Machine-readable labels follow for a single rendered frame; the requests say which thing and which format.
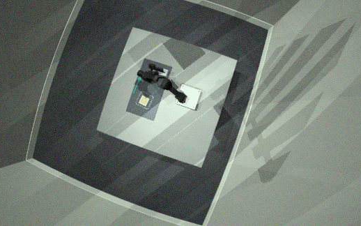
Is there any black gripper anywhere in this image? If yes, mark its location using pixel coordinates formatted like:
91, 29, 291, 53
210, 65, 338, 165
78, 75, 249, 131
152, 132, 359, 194
148, 63, 155, 74

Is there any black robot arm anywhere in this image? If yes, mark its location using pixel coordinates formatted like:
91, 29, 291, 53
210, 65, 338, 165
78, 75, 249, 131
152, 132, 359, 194
137, 70, 187, 103

